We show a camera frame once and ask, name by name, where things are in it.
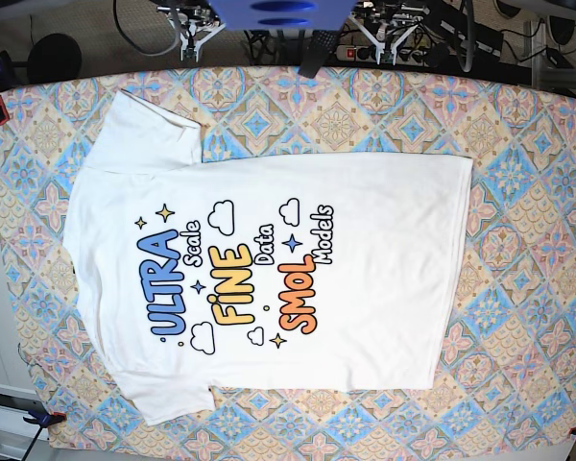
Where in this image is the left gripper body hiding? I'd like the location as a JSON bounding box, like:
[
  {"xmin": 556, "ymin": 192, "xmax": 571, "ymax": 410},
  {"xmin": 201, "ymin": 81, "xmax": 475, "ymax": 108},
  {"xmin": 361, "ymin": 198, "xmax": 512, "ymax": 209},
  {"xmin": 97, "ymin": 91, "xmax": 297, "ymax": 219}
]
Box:
[{"xmin": 349, "ymin": 8, "xmax": 419, "ymax": 59}]

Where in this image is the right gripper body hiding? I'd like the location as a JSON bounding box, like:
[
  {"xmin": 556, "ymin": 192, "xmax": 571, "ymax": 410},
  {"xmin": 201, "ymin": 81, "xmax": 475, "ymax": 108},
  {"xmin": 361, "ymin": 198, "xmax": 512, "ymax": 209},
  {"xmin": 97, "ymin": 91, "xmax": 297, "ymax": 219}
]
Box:
[{"xmin": 179, "ymin": 8, "xmax": 226, "ymax": 61}]

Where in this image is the white printed T-shirt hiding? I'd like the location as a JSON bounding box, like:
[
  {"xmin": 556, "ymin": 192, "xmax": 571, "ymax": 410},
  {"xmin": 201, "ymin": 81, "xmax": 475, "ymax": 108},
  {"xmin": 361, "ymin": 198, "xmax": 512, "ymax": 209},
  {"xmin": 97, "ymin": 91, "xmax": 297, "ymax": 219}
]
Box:
[{"xmin": 62, "ymin": 91, "xmax": 472, "ymax": 425}]

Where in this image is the black power strip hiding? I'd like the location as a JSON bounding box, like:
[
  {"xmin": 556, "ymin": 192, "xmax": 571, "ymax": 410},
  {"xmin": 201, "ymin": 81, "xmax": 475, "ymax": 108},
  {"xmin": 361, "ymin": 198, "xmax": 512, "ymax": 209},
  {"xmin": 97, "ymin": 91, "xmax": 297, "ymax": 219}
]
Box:
[{"xmin": 335, "ymin": 44, "xmax": 430, "ymax": 65}]

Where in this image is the black round stand base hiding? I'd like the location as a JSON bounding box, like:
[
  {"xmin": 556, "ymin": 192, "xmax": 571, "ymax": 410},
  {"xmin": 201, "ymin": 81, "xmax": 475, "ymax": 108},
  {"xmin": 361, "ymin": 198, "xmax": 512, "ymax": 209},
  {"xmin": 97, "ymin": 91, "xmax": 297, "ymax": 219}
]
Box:
[{"xmin": 26, "ymin": 34, "xmax": 83, "ymax": 85}]

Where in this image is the patterned tile tablecloth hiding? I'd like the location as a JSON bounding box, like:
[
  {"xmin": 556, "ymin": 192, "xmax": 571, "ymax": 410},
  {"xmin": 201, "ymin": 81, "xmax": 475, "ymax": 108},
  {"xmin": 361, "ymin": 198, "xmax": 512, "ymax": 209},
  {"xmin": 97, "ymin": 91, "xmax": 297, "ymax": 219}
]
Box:
[{"xmin": 0, "ymin": 67, "xmax": 576, "ymax": 460}]

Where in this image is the blue clamp lower left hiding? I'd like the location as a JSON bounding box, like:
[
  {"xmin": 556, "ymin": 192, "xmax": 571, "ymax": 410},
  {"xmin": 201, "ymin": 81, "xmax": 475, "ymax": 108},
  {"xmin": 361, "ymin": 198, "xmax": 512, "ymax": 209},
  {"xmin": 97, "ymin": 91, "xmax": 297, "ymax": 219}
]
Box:
[{"xmin": 23, "ymin": 410, "xmax": 66, "ymax": 428}]

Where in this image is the white cabinet lower left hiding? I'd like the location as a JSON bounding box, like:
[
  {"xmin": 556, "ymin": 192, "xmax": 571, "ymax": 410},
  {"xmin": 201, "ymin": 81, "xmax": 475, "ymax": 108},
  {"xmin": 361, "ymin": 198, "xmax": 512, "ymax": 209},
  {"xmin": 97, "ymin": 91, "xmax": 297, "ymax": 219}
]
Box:
[{"xmin": 0, "ymin": 384, "xmax": 49, "ymax": 460}]

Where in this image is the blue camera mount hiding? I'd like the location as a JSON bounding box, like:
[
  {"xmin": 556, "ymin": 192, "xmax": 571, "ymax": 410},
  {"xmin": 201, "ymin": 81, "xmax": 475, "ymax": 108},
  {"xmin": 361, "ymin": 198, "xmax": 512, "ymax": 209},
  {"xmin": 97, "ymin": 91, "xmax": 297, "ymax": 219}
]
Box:
[{"xmin": 208, "ymin": 0, "xmax": 356, "ymax": 31}]

